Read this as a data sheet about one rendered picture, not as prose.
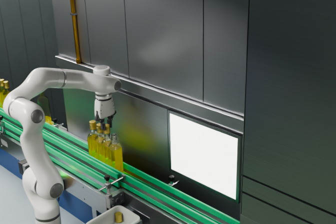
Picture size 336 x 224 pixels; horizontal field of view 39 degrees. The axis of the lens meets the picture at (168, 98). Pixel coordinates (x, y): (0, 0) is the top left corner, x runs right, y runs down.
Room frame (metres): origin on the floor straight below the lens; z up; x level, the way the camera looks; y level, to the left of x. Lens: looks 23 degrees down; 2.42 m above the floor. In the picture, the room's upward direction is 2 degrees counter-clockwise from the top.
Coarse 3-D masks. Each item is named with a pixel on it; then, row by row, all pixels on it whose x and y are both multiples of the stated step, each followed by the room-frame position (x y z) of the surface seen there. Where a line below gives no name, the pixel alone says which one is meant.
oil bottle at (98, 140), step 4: (96, 136) 2.26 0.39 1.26; (96, 140) 2.25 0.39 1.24; (100, 140) 2.24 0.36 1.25; (96, 144) 2.25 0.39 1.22; (100, 144) 2.23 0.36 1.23; (96, 148) 2.25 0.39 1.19; (100, 148) 2.23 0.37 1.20; (96, 152) 2.26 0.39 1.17; (100, 152) 2.23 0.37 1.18; (96, 156) 2.26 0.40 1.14; (100, 156) 2.23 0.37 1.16; (100, 160) 2.23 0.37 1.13
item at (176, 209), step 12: (0, 108) 2.97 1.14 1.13; (120, 180) 2.10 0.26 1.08; (132, 180) 2.03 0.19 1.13; (144, 192) 1.98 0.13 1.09; (156, 192) 1.91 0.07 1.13; (156, 204) 1.91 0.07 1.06; (168, 204) 1.86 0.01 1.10; (180, 204) 1.81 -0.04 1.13; (180, 216) 1.80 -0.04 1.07; (192, 216) 1.75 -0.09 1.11; (204, 216) 1.71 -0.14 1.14
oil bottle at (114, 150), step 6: (108, 144) 2.18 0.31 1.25; (114, 144) 2.17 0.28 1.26; (108, 150) 2.18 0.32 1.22; (114, 150) 2.15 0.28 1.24; (120, 150) 2.18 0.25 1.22; (108, 156) 2.18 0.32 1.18; (114, 156) 2.15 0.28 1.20; (120, 156) 2.17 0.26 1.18; (114, 162) 2.15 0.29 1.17; (120, 162) 2.17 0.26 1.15; (120, 168) 2.17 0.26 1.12
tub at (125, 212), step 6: (108, 210) 1.95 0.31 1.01; (114, 210) 1.97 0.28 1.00; (120, 210) 1.98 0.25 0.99; (126, 210) 1.95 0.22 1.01; (102, 216) 1.91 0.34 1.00; (108, 216) 1.94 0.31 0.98; (114, 216) 1.96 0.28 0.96; (126, 216) 1.94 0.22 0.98; (132, 216) 1.91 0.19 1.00; (138, 216) 1.89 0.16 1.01; (90, 222) 1.86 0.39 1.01; (96, 222) 1.89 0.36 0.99; (102, 222) 1.91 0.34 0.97; (108, 222) 1.93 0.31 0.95; (114, 222) 1.95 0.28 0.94; (120, 222) 1.94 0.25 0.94; (126, 222) 1.94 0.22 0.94; (132, 222) 1.85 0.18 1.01
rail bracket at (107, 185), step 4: (104, 176) 1.99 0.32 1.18; (108, 176) 1.99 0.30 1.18; (124, 176) 2.06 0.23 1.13; (108, 180) 1.99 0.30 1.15; (116, 180) 2.03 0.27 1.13; (104, 184) 1.99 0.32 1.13; (108, 184) 1.99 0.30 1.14; (100, 188) 1.96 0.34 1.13; (108, 188) 1.99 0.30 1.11; (108, 192) 1.99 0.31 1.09; (108, 196) 1.98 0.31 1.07
